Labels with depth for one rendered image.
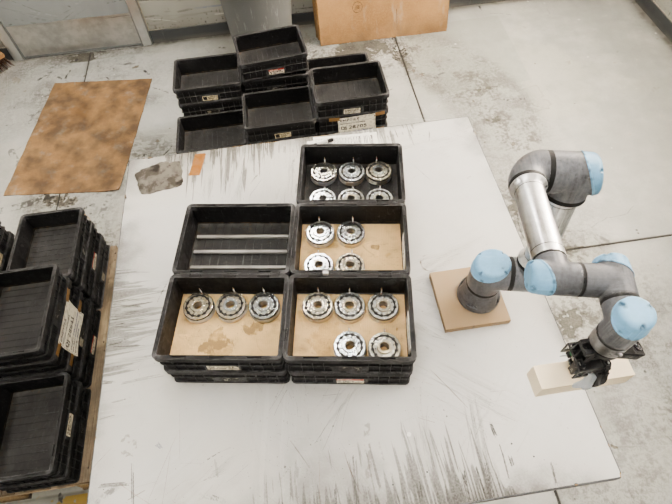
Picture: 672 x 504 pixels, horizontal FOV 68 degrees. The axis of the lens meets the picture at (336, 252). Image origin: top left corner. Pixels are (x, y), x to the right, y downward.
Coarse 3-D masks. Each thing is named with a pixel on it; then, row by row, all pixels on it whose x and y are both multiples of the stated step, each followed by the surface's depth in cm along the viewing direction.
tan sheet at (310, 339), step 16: (400, 304) 167; (304, 320) 165; (336, 320) 164; (368, 320) 164; (400, 320) 164; (304, 336) 162; (320, 336) 161; (336, 336) 161; (368, 336) 161; (400, 336) 160; (304, 352) 159; (320, 352) 158
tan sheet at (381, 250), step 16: (304, 224) 187; (336, 224) 186; (368, 224) 186; (384, 224) 185; (304, 240) 183; (336, 240) 182; (368, 240) 182; (384, 240) 181; (400, 240) 181; (304, 256) 179; (336, 256) 178; (368, 256) 178; (384, 256) 178; (400, 256) 177
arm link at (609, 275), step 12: (612, 252) 106; (588, 264) 105; (600, 264) 105; (612, 264) 104; (624, 264) 104; (588, 276) 103; (600, 276) 103; (612, 276) 103; (624, 276) 102; (588, 288) 103; (600, 288) 103; (612, 288) 102; (624, 288) 101; (636, 288) 102; (600, 300) 104
